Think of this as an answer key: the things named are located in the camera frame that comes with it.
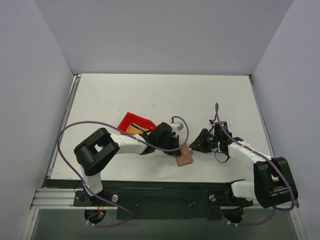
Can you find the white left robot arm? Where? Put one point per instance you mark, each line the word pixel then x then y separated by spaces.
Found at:
pixel 96 151

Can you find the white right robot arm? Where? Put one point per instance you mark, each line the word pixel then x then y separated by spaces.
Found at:
pixel 273 183

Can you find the red plastic bin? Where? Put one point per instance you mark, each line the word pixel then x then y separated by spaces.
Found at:
pixel 130 117

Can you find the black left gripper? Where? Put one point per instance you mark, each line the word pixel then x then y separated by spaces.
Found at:
pixel 173 143

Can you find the aluminium frame rail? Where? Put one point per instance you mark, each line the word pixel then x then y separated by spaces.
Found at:
pixel 56 199

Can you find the tan leather card holder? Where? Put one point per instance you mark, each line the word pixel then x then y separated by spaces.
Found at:
pixel 186 156

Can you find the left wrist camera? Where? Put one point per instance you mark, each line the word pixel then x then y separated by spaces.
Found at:
pixel 176 126

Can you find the gold card in bin upper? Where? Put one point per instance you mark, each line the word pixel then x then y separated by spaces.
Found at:
pixel 134 129

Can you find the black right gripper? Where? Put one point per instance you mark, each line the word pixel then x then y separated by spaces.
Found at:
pixel 204 140

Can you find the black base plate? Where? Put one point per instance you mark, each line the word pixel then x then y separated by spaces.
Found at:
pixel 173 200

